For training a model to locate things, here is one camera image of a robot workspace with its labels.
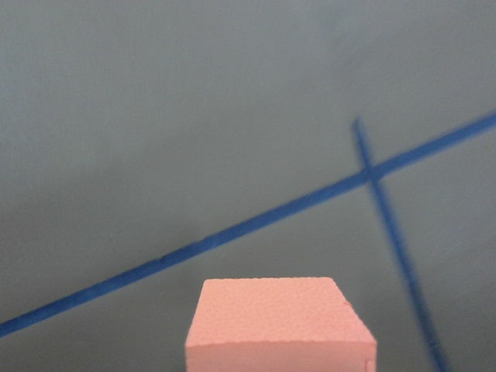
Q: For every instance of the orange foam block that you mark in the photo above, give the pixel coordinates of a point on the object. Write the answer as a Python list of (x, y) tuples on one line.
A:
[(277, 324)]

